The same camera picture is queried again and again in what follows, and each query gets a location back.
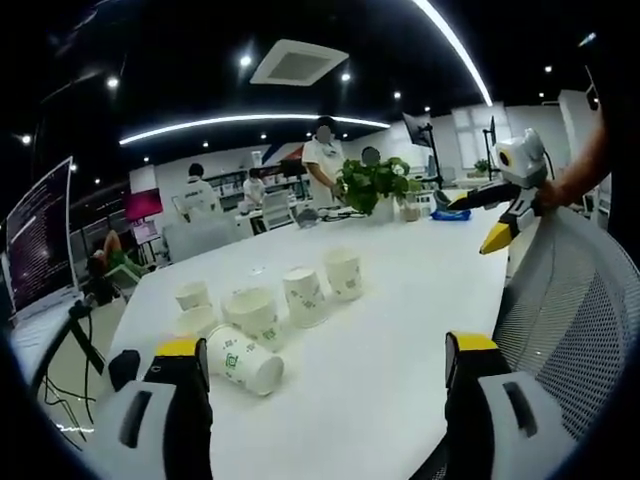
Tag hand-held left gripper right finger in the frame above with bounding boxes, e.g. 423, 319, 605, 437
442, 329, 587, 480

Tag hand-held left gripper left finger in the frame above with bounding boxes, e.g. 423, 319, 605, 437
96, 337, 215, 480

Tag group of white paper cups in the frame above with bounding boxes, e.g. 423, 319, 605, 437
174, 247, 364, 398

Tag blue flat packet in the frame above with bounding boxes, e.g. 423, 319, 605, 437
430, 209, 474, 223

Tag black clamp block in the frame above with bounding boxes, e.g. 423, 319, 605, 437
107, 349, 142, 392

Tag grey mesh office chair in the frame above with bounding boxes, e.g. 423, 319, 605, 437
491, 205, 640, 480

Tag green potted plant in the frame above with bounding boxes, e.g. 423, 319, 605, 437
333, 156, 422, 224

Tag curved ceiling light strip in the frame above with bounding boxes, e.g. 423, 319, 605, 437
412, 0, 494, 107
118, 113, 392, 147

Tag white table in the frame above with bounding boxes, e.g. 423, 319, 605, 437
106, 187, 519, 480

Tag white office chair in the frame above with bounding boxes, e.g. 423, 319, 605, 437
259, 189, 297, 232

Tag large computer monitor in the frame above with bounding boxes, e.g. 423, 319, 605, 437
3, 155, 80, 317

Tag ceiling air vent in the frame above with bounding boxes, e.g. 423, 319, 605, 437
249, 38, 350, 87

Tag pink display screen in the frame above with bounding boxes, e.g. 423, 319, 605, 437
124, 188, 165, 222

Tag black cables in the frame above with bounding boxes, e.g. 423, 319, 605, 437
41, 372, 97, 442

